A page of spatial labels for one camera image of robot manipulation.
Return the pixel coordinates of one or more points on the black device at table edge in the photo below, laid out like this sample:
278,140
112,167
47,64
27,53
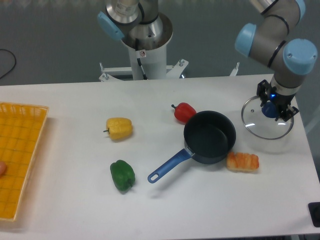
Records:
314,210

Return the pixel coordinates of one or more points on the yellow plastic basket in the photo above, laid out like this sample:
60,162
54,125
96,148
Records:
21,127

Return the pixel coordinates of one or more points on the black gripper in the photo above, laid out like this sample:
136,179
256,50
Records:
278,100

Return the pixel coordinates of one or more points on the glass lid blue knob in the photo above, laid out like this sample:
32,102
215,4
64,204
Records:
263,121

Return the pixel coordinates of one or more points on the orange toast bread piece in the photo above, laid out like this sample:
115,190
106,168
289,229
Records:
242,162

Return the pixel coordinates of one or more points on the yellow bell pepper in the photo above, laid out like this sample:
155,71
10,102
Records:
118,128

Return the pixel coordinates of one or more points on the green bell pepper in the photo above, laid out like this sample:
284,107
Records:
123,175

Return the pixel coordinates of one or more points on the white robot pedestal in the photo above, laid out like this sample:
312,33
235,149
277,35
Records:
147,50

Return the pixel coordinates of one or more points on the red bell pepper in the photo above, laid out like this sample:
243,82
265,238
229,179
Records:
183,112

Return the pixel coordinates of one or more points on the dark blue saucepan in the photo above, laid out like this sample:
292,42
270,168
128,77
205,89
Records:
208,137

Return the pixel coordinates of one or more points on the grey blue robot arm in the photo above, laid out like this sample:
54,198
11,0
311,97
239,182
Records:
291,61

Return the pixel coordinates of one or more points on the orange item in basket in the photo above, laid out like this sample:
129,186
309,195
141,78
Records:
3,167

